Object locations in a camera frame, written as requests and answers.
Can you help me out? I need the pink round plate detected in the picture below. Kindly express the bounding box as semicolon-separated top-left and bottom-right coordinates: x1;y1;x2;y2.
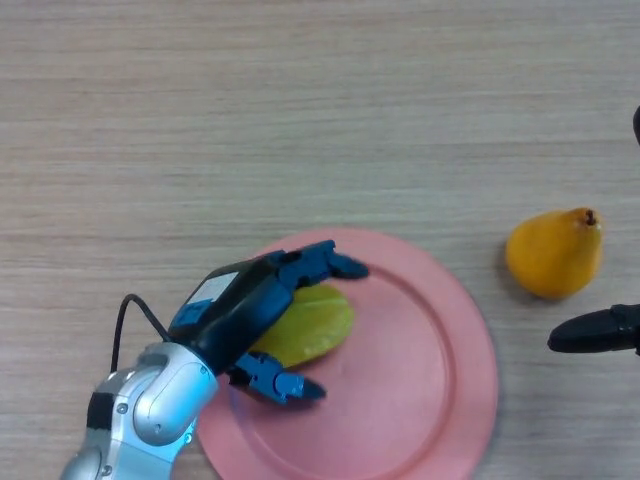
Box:
195;227;500;480

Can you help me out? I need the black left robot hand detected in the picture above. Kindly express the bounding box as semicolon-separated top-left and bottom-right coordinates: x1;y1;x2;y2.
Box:
168;239;370;405

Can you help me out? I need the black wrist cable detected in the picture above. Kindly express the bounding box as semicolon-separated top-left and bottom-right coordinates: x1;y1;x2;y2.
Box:
109;293;175;374

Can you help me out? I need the yellow starfruit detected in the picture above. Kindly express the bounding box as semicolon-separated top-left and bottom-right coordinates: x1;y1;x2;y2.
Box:
248;284;356;370

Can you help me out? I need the orange yellow pear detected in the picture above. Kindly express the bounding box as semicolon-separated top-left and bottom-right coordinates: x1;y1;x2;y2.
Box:
504;207;605;300

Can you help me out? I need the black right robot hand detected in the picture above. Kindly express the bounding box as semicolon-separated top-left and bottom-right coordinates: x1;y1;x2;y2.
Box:
547;104;640;356

